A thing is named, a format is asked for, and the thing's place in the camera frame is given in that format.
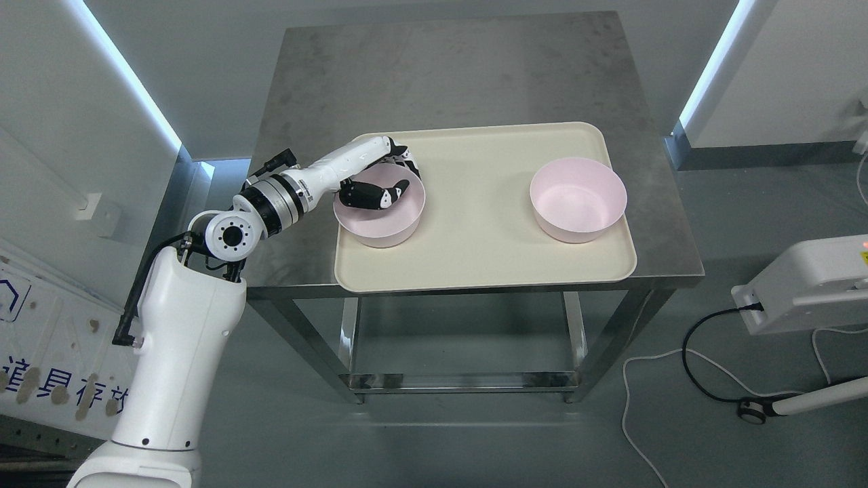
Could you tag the steel table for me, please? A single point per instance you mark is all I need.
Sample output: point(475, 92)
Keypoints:
point(333, 84)

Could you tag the white stand leg with caster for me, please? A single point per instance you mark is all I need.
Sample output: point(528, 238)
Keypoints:
point(760, 408)

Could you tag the white wall bracket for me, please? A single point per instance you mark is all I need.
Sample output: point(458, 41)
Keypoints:
point(101, 214)

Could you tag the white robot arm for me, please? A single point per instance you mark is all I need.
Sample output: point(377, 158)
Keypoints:
point(185, 302)

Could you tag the pink bowl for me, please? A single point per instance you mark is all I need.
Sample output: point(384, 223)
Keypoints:
point(577, 199)
point(387, 227)

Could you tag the white device stand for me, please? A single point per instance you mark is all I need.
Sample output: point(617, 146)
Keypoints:
point(813, 284)

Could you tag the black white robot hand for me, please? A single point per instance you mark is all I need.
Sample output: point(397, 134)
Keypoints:
point(337, 173)

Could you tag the metal shelf rack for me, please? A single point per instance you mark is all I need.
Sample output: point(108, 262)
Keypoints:
point(36, 455)

